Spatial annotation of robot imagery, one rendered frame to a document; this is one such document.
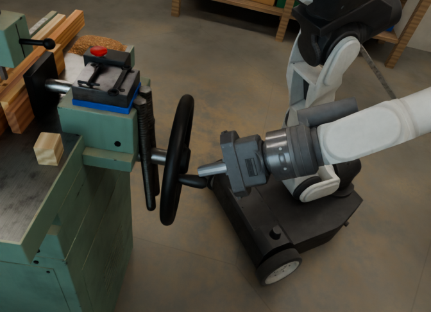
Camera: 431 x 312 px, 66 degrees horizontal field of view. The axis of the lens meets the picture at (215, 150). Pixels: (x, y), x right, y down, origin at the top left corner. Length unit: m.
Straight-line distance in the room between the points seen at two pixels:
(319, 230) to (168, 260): 0.67
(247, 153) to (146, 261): 1.02
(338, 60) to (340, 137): 0.49
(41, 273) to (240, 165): 0.47
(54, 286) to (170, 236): 0.81
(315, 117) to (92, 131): 0.40
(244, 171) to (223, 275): 0.97
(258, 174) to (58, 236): 0.37
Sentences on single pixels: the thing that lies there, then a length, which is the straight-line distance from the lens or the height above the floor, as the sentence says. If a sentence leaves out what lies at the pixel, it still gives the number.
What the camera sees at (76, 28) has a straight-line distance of 1.00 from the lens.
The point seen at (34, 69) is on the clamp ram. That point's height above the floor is 0.99.
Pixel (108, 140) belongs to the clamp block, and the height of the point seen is 0.90.
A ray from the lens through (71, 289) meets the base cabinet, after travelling 0.86.
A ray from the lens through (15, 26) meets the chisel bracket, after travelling 0.67.
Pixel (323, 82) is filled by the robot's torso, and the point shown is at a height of 0.87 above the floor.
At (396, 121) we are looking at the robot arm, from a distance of 0.54.
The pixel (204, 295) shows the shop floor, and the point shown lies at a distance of 1.47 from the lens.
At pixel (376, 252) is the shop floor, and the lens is 1.86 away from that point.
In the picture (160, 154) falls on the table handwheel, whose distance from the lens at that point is 0.73.
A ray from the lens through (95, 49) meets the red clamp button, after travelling 0.67.
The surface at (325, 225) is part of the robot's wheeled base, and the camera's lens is 1.59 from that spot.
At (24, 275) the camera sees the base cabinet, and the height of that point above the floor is 0.62.
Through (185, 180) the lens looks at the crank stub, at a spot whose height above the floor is 0.87.
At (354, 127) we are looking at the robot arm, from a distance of 0.53.
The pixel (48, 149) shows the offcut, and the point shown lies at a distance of 0.60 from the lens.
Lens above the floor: 1.35
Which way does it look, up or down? 43 degrees down
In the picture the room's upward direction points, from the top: 12 degrees clockwise
